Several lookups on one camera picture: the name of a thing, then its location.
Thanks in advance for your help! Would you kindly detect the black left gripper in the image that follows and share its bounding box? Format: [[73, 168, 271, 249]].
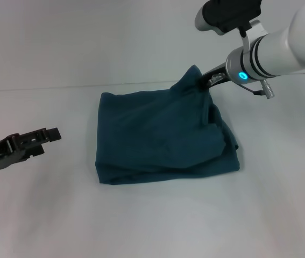
[[0, 127, 62, 173]]

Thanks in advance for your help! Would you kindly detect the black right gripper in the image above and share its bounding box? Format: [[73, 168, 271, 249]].
[[197, 63, 232, 90]]

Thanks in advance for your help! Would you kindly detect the teal t-shirt with pink print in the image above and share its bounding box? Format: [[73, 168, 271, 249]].
[[95, 64, 240, 186]]

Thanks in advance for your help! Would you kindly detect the right gripper cable with plug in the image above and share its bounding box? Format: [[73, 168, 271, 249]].
[[239, 79, 276, 101]]

